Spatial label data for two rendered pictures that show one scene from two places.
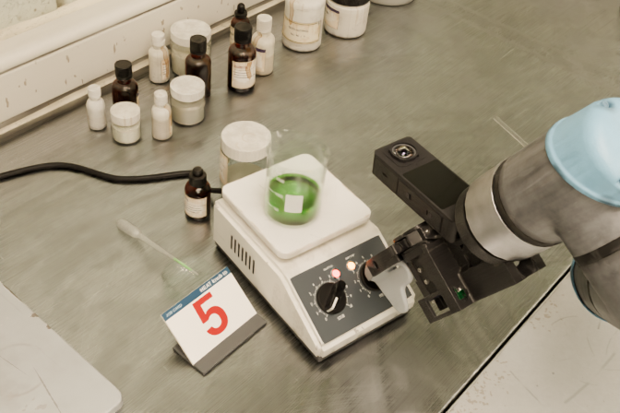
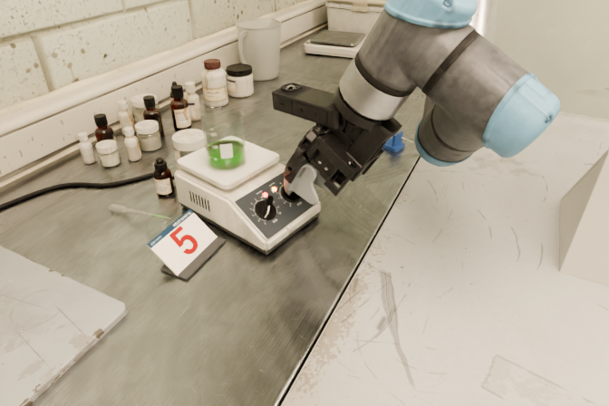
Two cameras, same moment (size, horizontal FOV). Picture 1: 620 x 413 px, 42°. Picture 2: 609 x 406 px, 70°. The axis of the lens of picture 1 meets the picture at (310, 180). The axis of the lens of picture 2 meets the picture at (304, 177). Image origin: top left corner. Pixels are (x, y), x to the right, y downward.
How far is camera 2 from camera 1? 0.25 m
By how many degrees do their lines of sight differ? 12
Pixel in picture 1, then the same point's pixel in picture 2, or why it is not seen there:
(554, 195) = (401, 40)
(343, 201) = (260, 153)
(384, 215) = not seen: hidden behind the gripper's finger
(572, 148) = not seen: outside the picture
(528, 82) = not seen: hidden behind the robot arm
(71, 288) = (79, 250)
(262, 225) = (208, 173)
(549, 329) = (408, 207)
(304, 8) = (213, 78)
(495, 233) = (366, 96)
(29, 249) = (45, 235)
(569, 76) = not seen: hidden behind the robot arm
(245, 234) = (198, 185)
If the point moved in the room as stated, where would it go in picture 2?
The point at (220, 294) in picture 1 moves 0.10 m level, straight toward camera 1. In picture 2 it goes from (188, 227) to (196, 274)
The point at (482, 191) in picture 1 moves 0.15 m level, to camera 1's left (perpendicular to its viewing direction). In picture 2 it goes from (349, 72) to (209, 81)
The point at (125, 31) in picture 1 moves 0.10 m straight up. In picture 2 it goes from (100, 103) to (87, 56)
